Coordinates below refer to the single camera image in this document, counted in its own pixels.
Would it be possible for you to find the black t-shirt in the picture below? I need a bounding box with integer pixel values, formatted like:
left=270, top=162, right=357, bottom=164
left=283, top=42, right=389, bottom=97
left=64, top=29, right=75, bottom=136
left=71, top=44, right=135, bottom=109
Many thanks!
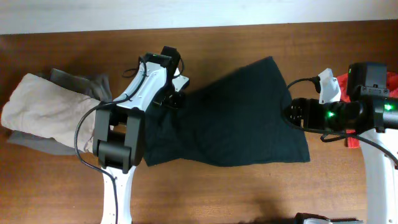
left=144, top=57, right=310, bottom=167

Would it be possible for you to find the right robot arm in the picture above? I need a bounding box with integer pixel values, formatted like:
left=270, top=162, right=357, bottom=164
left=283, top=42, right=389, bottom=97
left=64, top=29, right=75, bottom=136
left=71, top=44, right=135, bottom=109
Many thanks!
left=280, top=62, right=397, bottom=223

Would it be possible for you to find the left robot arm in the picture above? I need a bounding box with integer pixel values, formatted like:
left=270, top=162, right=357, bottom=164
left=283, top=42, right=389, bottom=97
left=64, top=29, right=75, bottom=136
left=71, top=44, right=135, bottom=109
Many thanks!
left=93, top=46, right=189, bottom=223

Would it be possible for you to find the red crumpled garment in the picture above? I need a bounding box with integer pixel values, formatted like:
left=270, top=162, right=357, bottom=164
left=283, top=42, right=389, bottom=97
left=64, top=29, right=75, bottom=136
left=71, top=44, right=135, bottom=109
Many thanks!
left=337, top=72, right=398, bottom=149

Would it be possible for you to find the grey folded garment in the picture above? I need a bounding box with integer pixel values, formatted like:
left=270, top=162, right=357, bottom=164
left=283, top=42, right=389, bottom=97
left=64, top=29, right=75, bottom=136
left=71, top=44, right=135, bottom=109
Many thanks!
left=6, top=68, right=113, bottom=156

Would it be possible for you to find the beige folded garment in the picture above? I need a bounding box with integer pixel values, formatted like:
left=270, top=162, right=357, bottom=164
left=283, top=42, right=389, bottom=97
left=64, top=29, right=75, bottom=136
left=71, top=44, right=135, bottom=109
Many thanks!
left=1, top=73, right=100, bottom=156

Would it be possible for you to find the right black cable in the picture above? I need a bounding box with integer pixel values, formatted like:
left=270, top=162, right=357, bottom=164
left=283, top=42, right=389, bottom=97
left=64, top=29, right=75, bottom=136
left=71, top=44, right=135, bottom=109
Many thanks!
left=279, top=77, right=398, bottom=166

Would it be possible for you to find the black cable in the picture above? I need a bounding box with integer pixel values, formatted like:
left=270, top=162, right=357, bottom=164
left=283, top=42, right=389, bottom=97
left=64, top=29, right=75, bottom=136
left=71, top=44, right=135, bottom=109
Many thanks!
left=73, top=55, right=186, bottom=224
left=279, top=77, right=398, bottom=166

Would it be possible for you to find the left black cable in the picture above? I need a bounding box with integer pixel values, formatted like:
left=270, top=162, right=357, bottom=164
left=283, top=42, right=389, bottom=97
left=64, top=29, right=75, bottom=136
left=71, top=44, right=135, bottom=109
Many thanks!
left=73, top=55, right=186, bottom=224

